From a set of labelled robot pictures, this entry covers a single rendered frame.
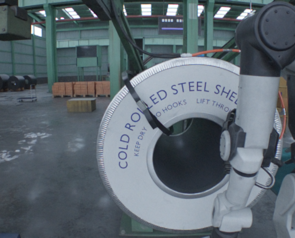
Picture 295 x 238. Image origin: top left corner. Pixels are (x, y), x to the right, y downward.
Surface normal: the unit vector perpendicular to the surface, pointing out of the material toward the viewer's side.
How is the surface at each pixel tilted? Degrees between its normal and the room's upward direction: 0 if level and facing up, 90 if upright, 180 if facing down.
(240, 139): 93
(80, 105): 90
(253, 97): 93
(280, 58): 93
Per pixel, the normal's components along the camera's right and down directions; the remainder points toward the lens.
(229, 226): -0.15, 0.46
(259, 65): -0.51, 0.24
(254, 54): -0.70, 0.20
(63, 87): -0.01, 0.22
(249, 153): -0.13, -0.31
